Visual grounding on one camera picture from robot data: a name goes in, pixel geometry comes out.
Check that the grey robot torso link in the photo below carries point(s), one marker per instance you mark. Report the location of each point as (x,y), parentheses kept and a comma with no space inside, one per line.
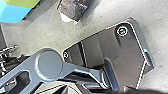
(50,63)

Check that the blue sofa seat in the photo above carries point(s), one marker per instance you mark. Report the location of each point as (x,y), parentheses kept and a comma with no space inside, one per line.
(13,13)

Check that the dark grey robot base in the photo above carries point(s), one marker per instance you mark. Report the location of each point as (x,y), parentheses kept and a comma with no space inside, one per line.
(113,50)

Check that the green sofa seat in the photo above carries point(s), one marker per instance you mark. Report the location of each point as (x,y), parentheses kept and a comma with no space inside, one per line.
(23,2)

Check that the shiny base screw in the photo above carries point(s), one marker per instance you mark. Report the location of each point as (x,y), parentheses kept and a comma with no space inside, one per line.
(121,31)
(65,55)

